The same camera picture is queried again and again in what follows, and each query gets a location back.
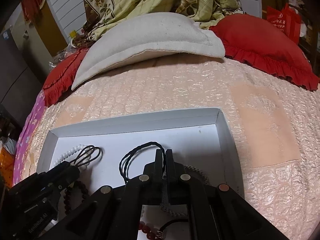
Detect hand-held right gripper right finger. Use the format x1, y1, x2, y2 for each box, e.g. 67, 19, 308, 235
166, 149, 288, 240

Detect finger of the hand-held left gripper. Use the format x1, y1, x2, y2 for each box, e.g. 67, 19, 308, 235
49, 161, 81, 183
53, 177, 77, 196

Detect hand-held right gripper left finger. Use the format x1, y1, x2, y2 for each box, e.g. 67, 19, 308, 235
47, 149, 166, 240

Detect dark red bead bracelet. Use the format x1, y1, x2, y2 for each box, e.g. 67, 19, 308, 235
63, 181, 90, 217

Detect thin black loop bracelet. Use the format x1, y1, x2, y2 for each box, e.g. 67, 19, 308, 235
72, 145, 104, 167

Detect white bead bracelet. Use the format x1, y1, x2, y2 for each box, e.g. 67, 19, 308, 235
53, 143, 93, 168

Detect white cardboard box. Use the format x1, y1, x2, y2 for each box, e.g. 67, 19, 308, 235
36, 107, 244, 201

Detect grey braided bracelet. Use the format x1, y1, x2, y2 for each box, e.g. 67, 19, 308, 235
159, 164, 211, 217

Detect purple floral blanket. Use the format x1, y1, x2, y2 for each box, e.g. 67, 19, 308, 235
12, 90, 48, 188

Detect orange bag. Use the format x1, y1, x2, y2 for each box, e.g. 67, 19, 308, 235
0, 140, 18, 171

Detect pink quilted bedspread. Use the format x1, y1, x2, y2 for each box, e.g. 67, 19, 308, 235
15, 55, 320, 240

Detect red frilled round pillow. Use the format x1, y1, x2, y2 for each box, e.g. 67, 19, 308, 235
42, 49, 88, 107

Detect grey cabinet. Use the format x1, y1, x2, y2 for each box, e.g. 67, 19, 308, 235
0, 25, 43, 130

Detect clear plastic bags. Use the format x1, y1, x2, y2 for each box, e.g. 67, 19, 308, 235
49, 44, 80, 68

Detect beige pillow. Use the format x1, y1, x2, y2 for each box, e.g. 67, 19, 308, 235
71, 12, 226, 91

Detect brown wooden door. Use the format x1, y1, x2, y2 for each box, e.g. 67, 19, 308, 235
36, 4, 67, 58

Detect red fringed cloth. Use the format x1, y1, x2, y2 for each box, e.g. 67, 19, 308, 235
21, 0, 47, 24

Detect yellow floral bedsheet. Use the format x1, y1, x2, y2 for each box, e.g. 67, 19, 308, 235
71, 0, 244, 48

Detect red shopping bag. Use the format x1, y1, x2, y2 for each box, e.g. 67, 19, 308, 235
265, 3, 302, 44

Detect black twisted cord bracelet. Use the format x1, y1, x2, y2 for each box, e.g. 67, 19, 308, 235
119, 141, 167, 183

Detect bright red bead bracelet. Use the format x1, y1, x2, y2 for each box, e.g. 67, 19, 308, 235
139, 221, 160, 240

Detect black cord silver charm bracelet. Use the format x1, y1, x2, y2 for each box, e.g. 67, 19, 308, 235
156, 219, 189, 239

